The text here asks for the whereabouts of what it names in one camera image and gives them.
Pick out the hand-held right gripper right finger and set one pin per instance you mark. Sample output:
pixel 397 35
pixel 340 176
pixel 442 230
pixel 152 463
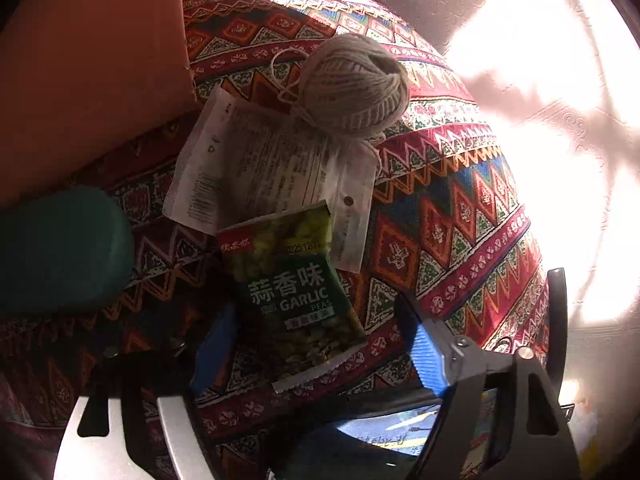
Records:
pixel 427 355

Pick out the green pea snack packet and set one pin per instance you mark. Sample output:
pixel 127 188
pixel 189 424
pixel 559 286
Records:
pixel 295 300

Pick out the teal cushion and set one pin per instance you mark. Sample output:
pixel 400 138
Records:
pixel 60 250

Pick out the grey yarn ball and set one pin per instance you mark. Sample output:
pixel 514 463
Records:
pixel 350 85

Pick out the pink cardboard box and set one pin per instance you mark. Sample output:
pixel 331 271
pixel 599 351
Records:
pixel 90 85

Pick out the colourful patterned blanket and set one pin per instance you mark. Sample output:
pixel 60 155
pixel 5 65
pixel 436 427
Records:
pixel 450 210

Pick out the white printed packet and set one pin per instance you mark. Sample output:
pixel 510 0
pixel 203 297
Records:
pixel 250 160

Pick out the black glossy phone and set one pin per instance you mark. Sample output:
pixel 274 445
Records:
pixel 360 430

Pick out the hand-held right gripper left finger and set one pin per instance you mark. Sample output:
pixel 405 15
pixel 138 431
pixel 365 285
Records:
pixel 212 350

